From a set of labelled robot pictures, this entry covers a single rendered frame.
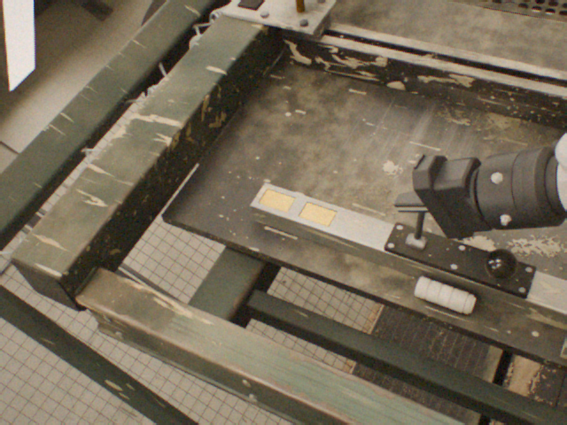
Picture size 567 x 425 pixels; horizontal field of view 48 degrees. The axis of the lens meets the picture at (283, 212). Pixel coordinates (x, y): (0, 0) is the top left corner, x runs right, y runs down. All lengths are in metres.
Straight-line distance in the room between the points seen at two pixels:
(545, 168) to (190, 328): 0.49
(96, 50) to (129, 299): 5.70
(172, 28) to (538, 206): 1.29
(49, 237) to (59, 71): 5.45
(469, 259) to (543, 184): 0.23
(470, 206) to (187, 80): 0.57
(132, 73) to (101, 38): 4.95
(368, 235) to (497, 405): 0.28
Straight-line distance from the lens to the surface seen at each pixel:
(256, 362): 0.84
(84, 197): 1.00
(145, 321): 0.90
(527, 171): 0.72
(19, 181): 1.54
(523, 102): 1.14
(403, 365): 0.94
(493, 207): 0.73
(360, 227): 0.94
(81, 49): 6.55
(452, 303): 0.90
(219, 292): 1.00
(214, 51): 1.18
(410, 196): 0.83
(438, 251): 0.91
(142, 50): 1.75
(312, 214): 0.96
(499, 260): 0.78
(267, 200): 0.99
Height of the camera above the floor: 1.75
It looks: 5 degrees down
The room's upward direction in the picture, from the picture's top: 55 degrees counter-clockwise
